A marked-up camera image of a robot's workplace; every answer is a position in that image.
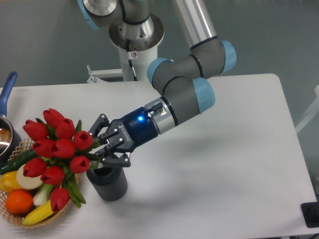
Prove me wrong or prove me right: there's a black device at edge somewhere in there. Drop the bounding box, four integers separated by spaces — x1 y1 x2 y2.
301 202 319 228

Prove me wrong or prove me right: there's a yellow plastic banana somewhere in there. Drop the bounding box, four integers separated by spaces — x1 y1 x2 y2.
22 200 54 226

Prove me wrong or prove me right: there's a red tulip bouquet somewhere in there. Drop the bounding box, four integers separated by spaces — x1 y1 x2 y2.
23 109 100 213

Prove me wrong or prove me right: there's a yellow bell pepper toy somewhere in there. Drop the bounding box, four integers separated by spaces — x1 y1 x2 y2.
0 171 22 193

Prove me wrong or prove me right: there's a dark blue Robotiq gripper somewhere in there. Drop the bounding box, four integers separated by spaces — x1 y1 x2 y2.
88 107 158 167

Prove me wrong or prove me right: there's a green bok choy toy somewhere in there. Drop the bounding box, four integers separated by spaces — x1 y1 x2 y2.
33 183 54 207

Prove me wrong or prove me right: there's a dark grey ribbed vase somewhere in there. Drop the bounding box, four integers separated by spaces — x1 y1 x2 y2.
86 167 128 202

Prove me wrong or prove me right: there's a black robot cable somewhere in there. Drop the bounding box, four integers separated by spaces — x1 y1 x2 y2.
126 39 139 82

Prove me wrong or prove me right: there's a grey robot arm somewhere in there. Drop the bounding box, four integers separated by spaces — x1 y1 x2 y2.
78 0 236 167

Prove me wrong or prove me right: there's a blue handled saucepan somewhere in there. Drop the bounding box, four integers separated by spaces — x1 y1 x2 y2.
0 72 21 168

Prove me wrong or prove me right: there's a green cucumber toy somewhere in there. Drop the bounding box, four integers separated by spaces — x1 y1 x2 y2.
0 149 37 175

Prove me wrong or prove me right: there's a round beige radish slice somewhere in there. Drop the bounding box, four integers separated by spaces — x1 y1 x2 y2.
16 164 43 190

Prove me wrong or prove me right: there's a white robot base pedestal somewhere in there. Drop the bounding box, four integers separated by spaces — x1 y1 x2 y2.
118 46 158 81

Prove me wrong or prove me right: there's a white metal table clamp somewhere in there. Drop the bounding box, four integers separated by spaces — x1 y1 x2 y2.
87 65 123 83

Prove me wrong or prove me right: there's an orange plastic fruit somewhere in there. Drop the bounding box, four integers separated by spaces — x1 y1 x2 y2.
5 190 33 214

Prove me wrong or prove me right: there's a white frame at right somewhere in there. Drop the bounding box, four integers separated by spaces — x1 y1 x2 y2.
295 85 319 134

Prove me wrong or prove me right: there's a woven wicker basket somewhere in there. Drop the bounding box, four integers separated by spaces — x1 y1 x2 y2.
0 138 72 229

